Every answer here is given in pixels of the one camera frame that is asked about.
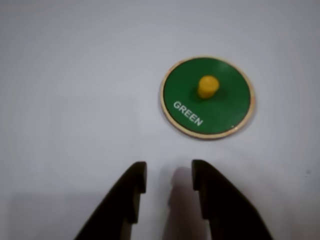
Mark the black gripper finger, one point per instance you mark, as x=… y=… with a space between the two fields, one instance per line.
x=120 y=207
x=230 y=212

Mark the green round puzzle piece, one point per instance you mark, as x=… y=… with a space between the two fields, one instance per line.
x=225 y=107

